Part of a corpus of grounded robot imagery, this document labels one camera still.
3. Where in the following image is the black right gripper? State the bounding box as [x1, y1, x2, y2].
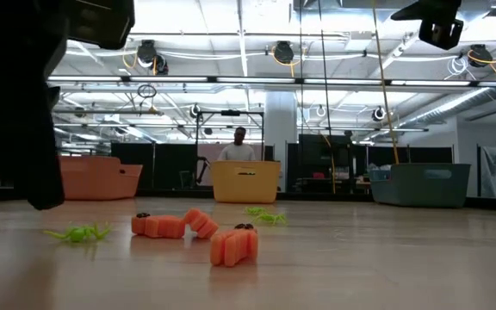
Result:
[390, 0, 464, 51]

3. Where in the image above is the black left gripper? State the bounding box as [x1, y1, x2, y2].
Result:
[0, 0, 136, 211]

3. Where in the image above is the orange caterpillar toy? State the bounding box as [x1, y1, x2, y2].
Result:
[209, 222, 259, 268]
[130, 212, 188, 240]

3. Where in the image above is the orange plastic pumpkin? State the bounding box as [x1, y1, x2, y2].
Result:
[183, 208, 220, 240]

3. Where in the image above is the orange plastic bin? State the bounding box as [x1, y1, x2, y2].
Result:
[59, 154, 144, 202]

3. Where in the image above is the black partition panel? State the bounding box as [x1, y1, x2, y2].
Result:
[109, 141, 198, 190]
[367, 146, 454, 164]

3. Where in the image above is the dark monitor bank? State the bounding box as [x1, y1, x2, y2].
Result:
[297, 133, 355, 167]

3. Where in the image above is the teal plastic bin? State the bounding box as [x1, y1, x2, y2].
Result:
[368, 162, 472, 209]

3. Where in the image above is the person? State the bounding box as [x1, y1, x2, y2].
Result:
[217, 126, 257, 163]

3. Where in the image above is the yellow plastic bin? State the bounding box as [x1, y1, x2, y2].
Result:
[209, 160, 282, 204]

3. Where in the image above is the black ceiling cable reel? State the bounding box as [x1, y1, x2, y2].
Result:
[467, 42, 493, 69]
[135, 39, 170, 77]
[272, 40, 295, 65]
[370, 105, 388, 123]

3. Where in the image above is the yellow cable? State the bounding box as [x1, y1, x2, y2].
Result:
[370, 0, 400, 165]

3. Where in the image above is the black hanging cable loop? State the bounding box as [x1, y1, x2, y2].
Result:
[137, 84, 158, 99]

